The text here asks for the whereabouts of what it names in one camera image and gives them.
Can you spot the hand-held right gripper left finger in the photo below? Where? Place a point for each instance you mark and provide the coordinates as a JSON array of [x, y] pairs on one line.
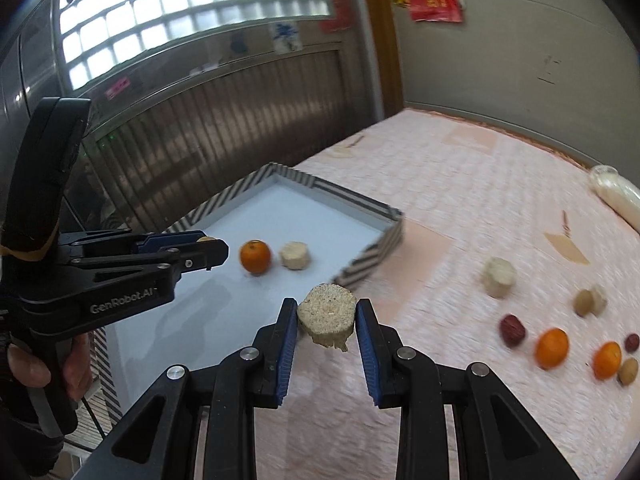
[[286, 355]]

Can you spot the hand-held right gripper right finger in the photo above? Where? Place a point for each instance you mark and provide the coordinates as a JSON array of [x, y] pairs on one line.
[[368, 360]]

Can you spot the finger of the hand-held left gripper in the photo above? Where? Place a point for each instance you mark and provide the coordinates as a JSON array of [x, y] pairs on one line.
[[200, 255], [165, 241]]

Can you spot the small yellowish fruit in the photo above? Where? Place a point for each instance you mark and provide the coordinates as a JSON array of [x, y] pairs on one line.
[[208, 239]]

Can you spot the beige sugarcane chunk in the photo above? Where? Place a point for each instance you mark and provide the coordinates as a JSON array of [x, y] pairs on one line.
[[295, 255], [327, 315], [499, 277]]

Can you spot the striped shallow box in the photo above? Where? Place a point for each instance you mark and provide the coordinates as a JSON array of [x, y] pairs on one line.
[[260, 220]]

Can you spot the wrinkled red date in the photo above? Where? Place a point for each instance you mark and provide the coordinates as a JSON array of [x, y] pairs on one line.
[[512, 331], [632, 343]]

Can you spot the person's left hand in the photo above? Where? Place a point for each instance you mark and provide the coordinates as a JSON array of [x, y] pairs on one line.
[[77, 365]]

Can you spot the small orange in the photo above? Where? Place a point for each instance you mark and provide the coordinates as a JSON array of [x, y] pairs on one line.
[[607, 360], [552, 349], [255, 256]]

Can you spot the yellow rubber band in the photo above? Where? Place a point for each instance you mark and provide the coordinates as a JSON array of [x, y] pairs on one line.
[[30, 254]]

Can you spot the ribbed metal door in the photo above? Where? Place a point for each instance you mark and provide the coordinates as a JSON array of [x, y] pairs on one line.
[[225, 120]]

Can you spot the pink sticker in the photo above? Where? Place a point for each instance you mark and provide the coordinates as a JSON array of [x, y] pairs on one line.
[[118, 89]]

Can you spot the pink quilted mattress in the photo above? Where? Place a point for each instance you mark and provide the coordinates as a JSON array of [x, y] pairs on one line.
[[475, 210]]

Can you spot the tan longan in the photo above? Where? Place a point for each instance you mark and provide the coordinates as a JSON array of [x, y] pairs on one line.
[[627, 372], [582, 303]]

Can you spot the glass block window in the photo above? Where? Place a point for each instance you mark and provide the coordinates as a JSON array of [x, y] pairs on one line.
[[190, 10]]

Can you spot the blue and white sticker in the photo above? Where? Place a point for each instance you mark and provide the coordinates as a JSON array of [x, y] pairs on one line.
[[288, 37]]

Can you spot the wrapped white daikon radish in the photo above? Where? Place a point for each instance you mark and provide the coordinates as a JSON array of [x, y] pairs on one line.
[[615, 192]]

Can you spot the wooden door frame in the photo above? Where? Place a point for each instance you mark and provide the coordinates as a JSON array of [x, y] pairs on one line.
[[387, 35]]

